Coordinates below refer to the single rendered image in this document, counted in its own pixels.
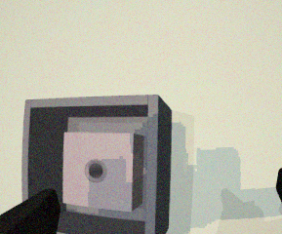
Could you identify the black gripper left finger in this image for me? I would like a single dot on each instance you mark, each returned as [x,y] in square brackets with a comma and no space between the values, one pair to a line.
[36,215]

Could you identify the grey open square box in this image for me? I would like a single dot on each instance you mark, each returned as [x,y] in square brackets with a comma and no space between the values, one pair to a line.
[44,122]

